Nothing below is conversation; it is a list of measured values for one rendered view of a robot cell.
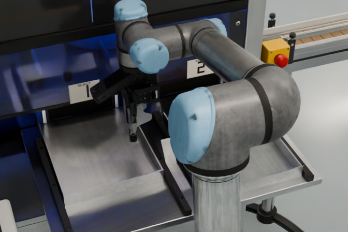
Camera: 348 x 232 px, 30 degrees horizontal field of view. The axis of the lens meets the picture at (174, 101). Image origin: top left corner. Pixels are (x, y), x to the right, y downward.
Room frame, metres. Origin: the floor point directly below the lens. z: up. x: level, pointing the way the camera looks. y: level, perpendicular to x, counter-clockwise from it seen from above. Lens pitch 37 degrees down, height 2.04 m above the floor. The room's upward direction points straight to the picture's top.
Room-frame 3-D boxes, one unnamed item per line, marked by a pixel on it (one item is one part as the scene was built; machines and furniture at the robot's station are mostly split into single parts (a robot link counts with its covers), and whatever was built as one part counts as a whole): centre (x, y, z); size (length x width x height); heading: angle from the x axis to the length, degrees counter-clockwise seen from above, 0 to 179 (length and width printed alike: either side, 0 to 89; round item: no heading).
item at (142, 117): (1.29, 0.08, 1.03); 0.06 x 0.03 x 0.09; 108
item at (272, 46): (1.66, -0.30, 0.99); 0.08 x 0.07 x 0.07; 21
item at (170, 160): (1.26, -0.01, 0.91); 0.14 x 0.03 x 0.06; 22
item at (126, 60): (1.31, 0.10, 1.21); 0.08 x 0.08 x 0.05
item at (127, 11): (1.30, 0.10, 1.29); 0.09 x 0.08 x 0.11; 21
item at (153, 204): (1.33, 0.02, 0.87); 0.70 x 0.48 x 0.02; 111
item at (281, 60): (1.62, -0.32, 0.99); 0.04 x 0.04 x 0.04; 21
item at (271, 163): (1.36, -0.15, 0.90); 0.34 x 0.26 x 0.04; 21
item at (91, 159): (1.34, 0.21, 0.90); 0.34 x 0.26 x 0.04; 21
